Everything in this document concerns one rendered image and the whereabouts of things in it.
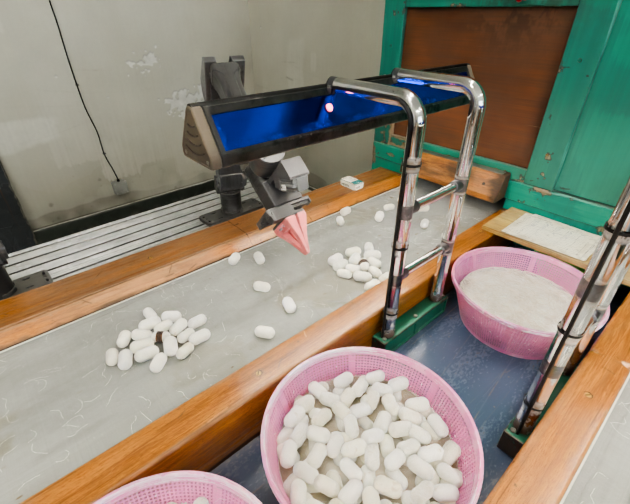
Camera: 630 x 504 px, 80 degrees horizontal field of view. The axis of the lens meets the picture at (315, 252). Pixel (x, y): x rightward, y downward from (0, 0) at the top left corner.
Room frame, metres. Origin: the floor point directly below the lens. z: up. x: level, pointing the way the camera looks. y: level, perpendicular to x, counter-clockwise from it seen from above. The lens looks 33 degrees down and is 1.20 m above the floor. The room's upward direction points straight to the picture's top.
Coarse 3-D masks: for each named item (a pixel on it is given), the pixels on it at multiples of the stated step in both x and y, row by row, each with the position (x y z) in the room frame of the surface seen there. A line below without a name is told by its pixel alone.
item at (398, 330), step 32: (352, 96) 0.57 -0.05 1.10; (384, 96) 0.51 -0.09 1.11; (416, 96) 0.50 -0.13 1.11; (480, 96) 0.58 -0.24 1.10; (416, 128) 0.48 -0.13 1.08; (480, 128) 0.58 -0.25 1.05; (416, 160) 0.48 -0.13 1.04; (448, 192) 0.55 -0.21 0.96; (448, 224) 0.58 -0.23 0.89; (448, 256) 0.58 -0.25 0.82; (384, 320) 0.48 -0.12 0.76; (416, 320) 0.53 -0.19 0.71
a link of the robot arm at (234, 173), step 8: (216, 96) 0.95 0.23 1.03; (224, 168) 1.00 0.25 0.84; (232, 168) 1.01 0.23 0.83; (240, 168) 1.02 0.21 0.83; (224, 176) 1.00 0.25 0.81; (232, 176) 1.01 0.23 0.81; (240, 176) 1.02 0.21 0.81; (224, 184) 1.00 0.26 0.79; (232, 184) 1.01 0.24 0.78; (240, 184) 1.02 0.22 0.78
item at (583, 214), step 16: (384, 144) 1.22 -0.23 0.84; (384, 160) 1.21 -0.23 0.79; (400, 160) 1.17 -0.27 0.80; (512, 192) 0.90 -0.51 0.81; (528, 192) 0.87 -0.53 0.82; (544, 192) 0.84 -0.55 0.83; (560, 192) 0.83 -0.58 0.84; (480, 208) 0.95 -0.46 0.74; (496, 208) 0.95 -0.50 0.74; (528, 208) 0.86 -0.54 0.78; (544, 208) 0.84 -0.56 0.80; (560, 208) 0.81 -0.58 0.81; (576, 208) 0.79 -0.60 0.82; (592, 208) 0.77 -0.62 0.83; (608, 208) 0.75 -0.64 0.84; (576, 224) 0.78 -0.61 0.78; (592, 224) 0.76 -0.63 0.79
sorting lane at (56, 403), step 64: (320, 256) 0.71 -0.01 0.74; (384, 256) 0.71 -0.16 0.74; (128, 320) 0.50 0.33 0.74; (256, 320) 0.50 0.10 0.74; (0, 384) 0.36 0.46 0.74; (64, 384) 0.36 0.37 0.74; (128, 384) 0.36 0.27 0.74; (192, 384) 0.36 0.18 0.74; (0, 448) 0.27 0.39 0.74; (64, 448) 0.27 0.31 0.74
